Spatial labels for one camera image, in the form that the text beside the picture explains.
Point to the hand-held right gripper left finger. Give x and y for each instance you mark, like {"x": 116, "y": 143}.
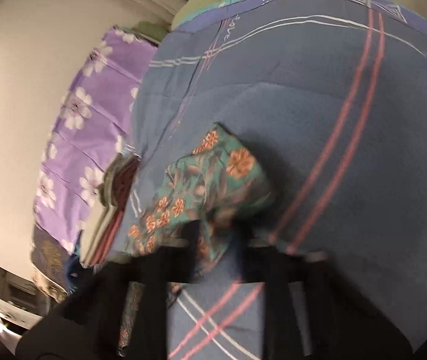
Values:
{"x": 193, "y": 243}

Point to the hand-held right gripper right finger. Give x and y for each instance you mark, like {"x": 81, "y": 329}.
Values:
{"x": 242, "y": 249}

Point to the green floral garment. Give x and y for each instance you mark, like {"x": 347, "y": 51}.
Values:
{"x": 213, "y": 180}

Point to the folded striped clothes stack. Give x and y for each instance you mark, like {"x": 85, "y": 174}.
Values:
{"x": 117, "y": 195}

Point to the dark patterned cloth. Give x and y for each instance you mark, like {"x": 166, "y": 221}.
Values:
{"x": 48, "y": 258}

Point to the purple floral bed sheet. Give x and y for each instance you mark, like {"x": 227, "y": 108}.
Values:
{"x": 93, "y": 120}

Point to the blue striped blanket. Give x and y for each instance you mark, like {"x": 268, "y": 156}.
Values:
{"x": 303, "y": 101}

